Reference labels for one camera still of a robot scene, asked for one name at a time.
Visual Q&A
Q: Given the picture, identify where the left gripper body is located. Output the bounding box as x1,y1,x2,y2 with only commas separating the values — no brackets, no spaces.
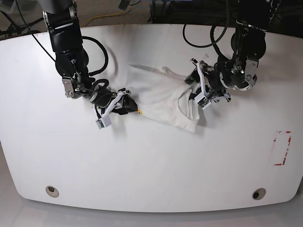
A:
189,58,231,103

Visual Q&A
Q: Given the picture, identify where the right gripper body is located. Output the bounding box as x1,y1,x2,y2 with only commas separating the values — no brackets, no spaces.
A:
94,88,131,118

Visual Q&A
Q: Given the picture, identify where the white printed T-shirt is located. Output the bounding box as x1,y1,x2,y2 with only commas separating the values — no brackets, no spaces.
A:
126,64,200,133

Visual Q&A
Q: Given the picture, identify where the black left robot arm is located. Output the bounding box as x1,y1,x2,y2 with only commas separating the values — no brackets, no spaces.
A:
185,0,272,109

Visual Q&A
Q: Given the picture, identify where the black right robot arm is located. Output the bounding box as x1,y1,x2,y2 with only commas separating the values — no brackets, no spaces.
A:
39,0,138,118

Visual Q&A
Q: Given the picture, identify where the red tape rectangle marking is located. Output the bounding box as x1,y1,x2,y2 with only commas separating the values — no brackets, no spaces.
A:
271,131,292,166

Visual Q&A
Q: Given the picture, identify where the black tripod stand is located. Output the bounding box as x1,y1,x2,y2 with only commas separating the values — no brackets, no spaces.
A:
0,11,44,40

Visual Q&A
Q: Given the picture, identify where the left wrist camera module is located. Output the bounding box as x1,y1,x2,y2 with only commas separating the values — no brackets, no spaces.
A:
194,92,211,110

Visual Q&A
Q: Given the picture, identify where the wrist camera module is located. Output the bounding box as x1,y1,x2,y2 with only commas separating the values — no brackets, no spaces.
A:
194,92,211,110
96,116,112,129

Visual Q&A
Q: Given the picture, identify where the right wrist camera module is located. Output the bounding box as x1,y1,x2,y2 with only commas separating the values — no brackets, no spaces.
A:
96,116,112,129

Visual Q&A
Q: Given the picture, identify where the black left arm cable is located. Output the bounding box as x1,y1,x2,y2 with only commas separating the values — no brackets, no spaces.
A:
182,0,237,62

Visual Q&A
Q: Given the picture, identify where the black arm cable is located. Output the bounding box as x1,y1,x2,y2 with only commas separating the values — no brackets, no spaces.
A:
14,0,109,95
182,0,237,62

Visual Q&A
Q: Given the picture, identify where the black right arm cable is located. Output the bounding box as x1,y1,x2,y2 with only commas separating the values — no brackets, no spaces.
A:
14,0,109,95

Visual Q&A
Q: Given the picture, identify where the yellow cable on floor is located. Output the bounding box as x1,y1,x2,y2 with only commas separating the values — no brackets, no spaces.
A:
80,6,126,27

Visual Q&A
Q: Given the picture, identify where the left table cable grommet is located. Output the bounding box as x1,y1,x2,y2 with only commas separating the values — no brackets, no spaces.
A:
45,186,60,198

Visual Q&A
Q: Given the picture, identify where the table cable grommet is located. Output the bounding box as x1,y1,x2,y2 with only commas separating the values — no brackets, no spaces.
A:
45,186,60,198
252,188,266,200

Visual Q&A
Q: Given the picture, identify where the right table cable grommet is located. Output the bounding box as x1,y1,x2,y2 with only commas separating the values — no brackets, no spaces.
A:
252,188,266,200

